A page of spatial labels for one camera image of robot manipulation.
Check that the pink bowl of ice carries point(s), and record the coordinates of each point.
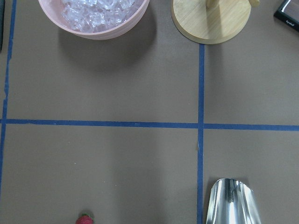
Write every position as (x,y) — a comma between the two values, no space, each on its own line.
(95,19)

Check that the red strawberry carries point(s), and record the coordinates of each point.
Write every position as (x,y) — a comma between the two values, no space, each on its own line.
(85,219)

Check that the wooden cup stand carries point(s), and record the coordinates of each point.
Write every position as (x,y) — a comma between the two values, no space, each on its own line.
(211,21)

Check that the steel ice scoop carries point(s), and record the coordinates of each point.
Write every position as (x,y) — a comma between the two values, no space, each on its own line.
(232,202)

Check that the black box device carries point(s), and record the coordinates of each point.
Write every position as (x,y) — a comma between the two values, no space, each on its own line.
(288,13)

